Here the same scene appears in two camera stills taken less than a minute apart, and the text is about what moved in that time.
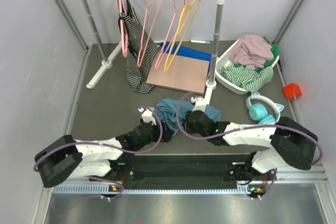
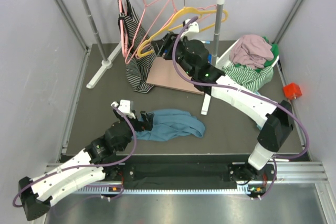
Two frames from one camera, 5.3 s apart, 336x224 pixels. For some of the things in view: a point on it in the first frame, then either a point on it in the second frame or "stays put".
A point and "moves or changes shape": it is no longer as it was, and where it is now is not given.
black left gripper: x=167 y=132 -> x=147 y=125
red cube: x=292 y=91 stays put
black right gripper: x=187 y=125 -> x=166 y=44
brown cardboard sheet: x=185 y=73 stays put
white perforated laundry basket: x=226 y=60 stays put
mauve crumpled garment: x=252 y=50 stays put
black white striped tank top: x=142 y=54 stays put
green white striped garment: x=248 y=78 stays put
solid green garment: x=275 y=51 stays put
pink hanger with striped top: x=124 y=36 stays put
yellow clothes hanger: x=186 y=9 moves or changes shape
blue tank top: x=172 y=113 moves or changes shape
